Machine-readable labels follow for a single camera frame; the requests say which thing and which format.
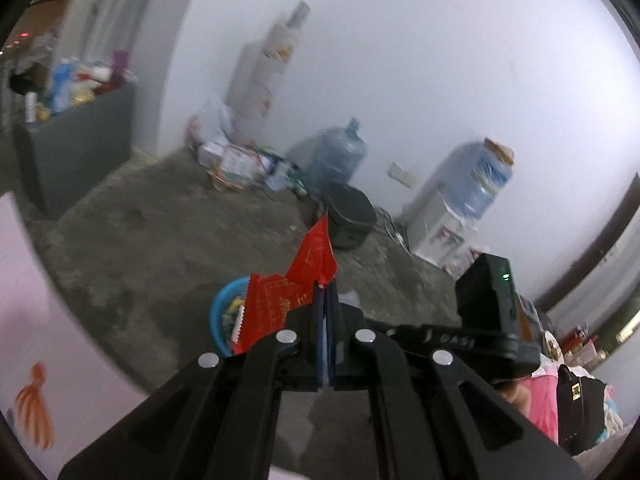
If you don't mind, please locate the red snack wrapper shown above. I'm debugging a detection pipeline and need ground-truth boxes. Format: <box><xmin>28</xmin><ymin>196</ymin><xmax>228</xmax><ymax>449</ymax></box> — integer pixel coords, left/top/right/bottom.
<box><xmin>232</xmin><ymin>214</ymin><xmax>338</xmax><ymax>354</ymax></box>

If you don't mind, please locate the blue plastic trash basket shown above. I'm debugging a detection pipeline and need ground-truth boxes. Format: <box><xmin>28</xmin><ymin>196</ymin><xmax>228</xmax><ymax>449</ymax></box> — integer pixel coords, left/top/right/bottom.
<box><xmin>208</xmin><ymin>276</ymin><xmax>250</xmax><ymax>356</ymax></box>

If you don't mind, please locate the person's right hand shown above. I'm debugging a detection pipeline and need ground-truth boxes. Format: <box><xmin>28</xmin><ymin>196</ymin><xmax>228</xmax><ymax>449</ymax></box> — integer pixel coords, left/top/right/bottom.
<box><xmin>498</xmin><ymin>382</ymin><xmax>532</xmax><ymax>417</ymax></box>

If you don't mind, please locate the pink cloth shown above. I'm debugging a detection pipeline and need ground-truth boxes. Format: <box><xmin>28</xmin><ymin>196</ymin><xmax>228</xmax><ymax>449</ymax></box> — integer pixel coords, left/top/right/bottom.
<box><xmin>520</xmin><ymin>365</ymin><xmax>559</xmax><ymax>444</ymax></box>

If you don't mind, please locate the black handbag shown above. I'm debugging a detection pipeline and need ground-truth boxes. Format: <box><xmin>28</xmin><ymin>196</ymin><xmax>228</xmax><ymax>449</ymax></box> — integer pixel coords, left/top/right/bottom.
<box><xmin>556</xmin><ymin>364</ymin><xmax>605</xmax><ymax>456</ymax></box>

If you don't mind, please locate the white water dispenser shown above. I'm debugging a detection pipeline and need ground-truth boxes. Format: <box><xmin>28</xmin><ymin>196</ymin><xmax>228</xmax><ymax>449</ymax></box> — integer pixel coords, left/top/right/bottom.
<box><xmin>406</xmin><ymin>191</ymin><xmax>476</xmax><ymax>266</ymax></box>

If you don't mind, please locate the water jug on dispenser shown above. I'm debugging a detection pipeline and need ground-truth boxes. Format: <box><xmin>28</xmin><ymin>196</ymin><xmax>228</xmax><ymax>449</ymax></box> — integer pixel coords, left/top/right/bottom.
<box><xmin>445</xmin><ymin>138</ymin><xmax>515</xmax><ymax>221</ymax></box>

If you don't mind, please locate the black rice cooker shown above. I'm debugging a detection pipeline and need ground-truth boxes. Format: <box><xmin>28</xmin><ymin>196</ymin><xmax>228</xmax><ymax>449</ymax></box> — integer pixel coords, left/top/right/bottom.
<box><xmin>322</xmin><ymin>182</ymin><xmax>378</xmax><ymax>250</ymax></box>

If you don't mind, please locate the blue water jug on floor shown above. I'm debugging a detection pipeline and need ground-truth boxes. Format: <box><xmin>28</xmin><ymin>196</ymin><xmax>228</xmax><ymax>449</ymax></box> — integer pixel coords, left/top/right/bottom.
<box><xmin>305</xmin><ymin>117</ymin><xmax>368</xmax><ymax>196</ymax></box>

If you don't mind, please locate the pile of boxes and papers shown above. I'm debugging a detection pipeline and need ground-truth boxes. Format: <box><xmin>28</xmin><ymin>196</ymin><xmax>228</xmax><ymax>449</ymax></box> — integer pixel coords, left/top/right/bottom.
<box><xmin>184</xmin><ymin>98</ymin><xmax>306</xmax><ymax>194</ymax></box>

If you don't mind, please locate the grey storage cabinet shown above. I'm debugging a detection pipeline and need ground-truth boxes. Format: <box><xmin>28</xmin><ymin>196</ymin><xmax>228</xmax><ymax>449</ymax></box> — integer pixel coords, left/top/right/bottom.
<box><xmin>12</xmin><ymin>84</ymin><xmax>136</xmax><ymax>219</ymax></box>

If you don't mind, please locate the blue detergent bottle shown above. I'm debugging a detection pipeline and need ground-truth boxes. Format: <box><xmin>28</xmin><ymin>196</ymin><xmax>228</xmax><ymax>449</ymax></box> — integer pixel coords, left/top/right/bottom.
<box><xmin>50</xmin><ymin>58</ymin><xmax>75</xmax><ymax>115</ymax></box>

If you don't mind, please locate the white curtain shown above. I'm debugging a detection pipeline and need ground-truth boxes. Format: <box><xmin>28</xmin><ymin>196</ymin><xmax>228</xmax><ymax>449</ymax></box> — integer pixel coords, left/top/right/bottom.
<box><xmin>56</xmin><ymin>0</ymin><xmax>149</xmax><ymax>62</ymax></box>

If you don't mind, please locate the wall power socket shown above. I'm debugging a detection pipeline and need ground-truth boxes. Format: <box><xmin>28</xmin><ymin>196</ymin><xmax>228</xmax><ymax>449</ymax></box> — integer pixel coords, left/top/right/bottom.
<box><xmin>387</xmin><ymin>162</ymin><xmax>418</xmax><ymax>190</ymax></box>

